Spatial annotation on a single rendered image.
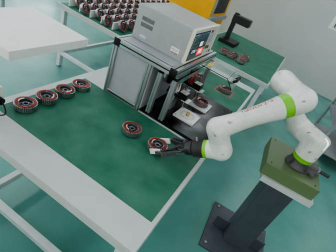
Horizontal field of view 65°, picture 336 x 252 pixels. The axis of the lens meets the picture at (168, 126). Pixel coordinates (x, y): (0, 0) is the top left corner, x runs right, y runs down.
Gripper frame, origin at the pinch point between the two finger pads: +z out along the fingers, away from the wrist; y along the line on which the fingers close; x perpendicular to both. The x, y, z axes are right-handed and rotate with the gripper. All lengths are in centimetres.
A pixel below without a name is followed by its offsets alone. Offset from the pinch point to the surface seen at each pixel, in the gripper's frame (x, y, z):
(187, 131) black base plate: 4.3, -26.7, -7.2
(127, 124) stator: -11.3, -1.7, 17.4
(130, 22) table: -61, -156, 94
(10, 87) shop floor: -21, -62, 190
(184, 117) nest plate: -0.3, -38.0, -1.8
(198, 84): -14, -65, -5
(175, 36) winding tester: -52, -37, -4
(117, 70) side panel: -37, -26, 34
